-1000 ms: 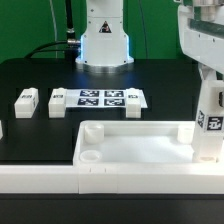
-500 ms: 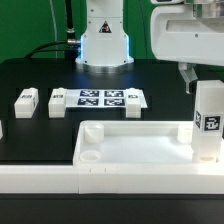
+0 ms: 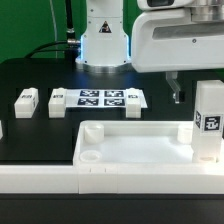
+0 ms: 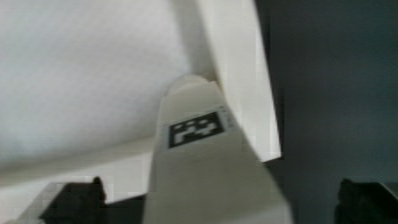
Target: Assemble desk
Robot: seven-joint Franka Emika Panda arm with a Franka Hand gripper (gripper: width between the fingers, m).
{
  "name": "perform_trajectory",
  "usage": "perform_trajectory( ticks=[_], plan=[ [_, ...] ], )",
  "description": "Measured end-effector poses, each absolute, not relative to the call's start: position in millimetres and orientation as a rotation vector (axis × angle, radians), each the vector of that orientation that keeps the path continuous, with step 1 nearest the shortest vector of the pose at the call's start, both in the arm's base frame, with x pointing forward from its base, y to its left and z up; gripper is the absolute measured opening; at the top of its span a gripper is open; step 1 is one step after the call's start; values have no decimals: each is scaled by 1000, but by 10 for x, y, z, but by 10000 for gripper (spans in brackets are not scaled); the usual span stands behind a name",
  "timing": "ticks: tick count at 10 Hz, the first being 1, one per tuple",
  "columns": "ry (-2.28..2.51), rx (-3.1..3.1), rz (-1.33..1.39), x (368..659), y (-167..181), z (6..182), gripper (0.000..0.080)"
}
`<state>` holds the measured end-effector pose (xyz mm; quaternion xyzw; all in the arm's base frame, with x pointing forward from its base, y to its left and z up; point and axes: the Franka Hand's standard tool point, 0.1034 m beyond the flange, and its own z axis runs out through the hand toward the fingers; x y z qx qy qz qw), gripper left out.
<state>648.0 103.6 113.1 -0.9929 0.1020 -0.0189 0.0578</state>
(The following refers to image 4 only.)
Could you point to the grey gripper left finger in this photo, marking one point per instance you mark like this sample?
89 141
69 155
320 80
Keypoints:
78 204

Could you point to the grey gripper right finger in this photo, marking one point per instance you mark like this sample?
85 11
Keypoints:
366 203

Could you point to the white desk tabletop tray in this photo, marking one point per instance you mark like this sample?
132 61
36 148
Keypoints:
92 55

